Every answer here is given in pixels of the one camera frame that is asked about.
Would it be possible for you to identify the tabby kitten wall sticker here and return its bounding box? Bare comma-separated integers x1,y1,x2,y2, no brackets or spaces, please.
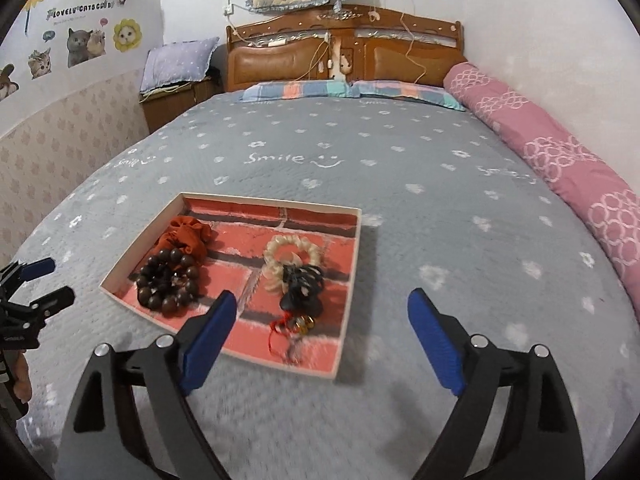
27,47,53,80

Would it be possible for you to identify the person's left hand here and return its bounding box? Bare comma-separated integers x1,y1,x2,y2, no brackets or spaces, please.
12,349,34,404

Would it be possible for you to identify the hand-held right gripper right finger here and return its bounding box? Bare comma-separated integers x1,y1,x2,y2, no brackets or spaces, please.
406,287,586,480

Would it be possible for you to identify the cream scrunchie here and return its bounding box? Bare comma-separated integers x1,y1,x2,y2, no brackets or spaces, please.
261,234,322,295

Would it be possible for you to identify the yellow cable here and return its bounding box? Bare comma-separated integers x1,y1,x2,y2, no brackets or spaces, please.
400,10,431,83

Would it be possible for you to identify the sunflower cat wall sticker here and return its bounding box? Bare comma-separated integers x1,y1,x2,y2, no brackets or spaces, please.
113,18,144,52

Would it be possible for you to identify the red string bracelet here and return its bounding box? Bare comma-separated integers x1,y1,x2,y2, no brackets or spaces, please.
267,316,297,362

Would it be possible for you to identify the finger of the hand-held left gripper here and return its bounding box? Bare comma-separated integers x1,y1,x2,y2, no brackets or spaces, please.
27,286,76,319
0,257,56,291

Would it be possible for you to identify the grey flower print blanket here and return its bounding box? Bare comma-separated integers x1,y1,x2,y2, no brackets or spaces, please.
0,91,640,480

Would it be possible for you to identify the brick pattern tray box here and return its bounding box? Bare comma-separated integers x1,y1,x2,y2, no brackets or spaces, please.
99,191,363,380

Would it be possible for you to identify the small dark bead bracelet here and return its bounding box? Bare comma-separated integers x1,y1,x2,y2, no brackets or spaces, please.
142,247,197,281

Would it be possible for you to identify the purple dotted pillow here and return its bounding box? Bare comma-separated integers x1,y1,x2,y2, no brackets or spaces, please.
139,36,221,95

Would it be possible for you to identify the pink rolled quilt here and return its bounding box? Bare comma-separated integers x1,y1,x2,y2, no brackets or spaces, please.
443,62,640,323

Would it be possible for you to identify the lettering wall sticker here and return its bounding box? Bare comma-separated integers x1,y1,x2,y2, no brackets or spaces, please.
46,0,128,25

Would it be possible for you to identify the wooden nightstand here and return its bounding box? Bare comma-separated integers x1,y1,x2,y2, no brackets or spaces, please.
140,77,223,135

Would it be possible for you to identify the orange fabric scrunchie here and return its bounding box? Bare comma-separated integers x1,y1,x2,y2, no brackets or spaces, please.
152,216,215,266

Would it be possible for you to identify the grey cats wall sticker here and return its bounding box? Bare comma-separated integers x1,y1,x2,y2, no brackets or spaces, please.
66,27,108,68

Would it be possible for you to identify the hat cat wall sticker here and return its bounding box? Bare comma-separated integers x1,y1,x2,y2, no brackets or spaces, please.
0,64,18,101

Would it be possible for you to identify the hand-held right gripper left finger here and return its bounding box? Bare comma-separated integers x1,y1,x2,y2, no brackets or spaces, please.
66,290,238,480

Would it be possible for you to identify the black hair claw clip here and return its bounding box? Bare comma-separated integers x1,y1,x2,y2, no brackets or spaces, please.
279,265,326,318

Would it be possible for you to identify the wooden bed headboard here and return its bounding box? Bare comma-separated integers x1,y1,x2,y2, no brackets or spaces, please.
225,4,468,93

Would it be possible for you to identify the large wooden bead bracelet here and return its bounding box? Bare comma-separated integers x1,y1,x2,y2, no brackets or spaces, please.
131,260,203,318

